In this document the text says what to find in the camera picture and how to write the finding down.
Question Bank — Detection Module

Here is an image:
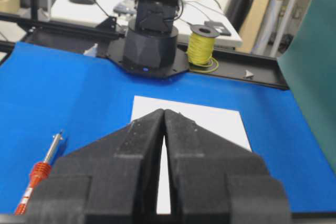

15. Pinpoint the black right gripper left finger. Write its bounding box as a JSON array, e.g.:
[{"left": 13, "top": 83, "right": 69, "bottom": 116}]
[{"left": 26, "top": 109, "right": 163, "bottom": 223}]

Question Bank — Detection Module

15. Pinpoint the white foam board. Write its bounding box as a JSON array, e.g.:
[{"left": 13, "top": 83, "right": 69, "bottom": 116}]
[{"left": 131, "top": 95, "right": 251, "bottom": 215}]

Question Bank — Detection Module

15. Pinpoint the black square pad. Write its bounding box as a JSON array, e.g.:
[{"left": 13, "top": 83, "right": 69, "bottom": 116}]
[{"left": 204, "top": 21, "right": 232, "bottom": 36}]

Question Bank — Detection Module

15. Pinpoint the blue table mat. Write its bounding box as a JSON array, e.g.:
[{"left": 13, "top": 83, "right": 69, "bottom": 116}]
[{"left": 1, "top": 42, "right": 335, "bottom": 214}]

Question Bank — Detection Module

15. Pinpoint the yellow wire spool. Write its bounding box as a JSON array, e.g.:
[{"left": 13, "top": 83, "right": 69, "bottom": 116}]
[{"left": 186, "top": 25, "right": 219, "bottom": 73}]

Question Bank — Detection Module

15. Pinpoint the green sheet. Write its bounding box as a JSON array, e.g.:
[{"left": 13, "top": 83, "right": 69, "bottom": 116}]
[{"left": 278, "top": 0, "right": 335, "bottom": 170}]

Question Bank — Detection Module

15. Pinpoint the red handled soldering iron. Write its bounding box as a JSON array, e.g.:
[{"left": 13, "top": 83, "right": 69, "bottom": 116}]
[{"left": 14, "top": 130, "right": 63, "bottom": 216}]

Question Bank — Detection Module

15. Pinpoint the black aluminium frame rail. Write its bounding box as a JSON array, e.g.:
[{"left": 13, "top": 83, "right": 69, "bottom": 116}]
[{"left": 1, "top": 13, "right": 289, "bottom": 90}]

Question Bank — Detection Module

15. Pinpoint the white desk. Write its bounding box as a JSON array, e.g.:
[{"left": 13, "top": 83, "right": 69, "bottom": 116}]
[{"left": 49, "top": 0, "right": 243, "bottom": 48}]

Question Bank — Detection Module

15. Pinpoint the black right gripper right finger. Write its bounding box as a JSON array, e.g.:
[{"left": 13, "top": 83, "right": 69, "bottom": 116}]
[{"left": 164, "top": 110, "right": 291, "bottom": 223}]

